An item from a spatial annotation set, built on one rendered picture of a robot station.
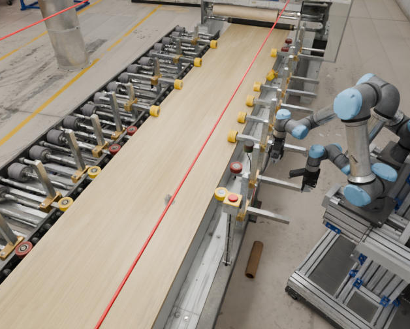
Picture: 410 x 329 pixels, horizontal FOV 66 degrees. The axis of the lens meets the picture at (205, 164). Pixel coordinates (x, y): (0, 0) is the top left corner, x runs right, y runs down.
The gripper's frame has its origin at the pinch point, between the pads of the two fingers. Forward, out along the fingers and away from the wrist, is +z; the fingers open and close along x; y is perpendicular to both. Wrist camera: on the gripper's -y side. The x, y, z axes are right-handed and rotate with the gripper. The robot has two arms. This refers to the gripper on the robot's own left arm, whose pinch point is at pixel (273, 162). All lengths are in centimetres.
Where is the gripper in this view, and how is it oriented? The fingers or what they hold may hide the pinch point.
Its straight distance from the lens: 196.7
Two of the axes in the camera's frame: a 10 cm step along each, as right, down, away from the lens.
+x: -9.4, -2.3, 2.6
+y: 3.4, -6.3, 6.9
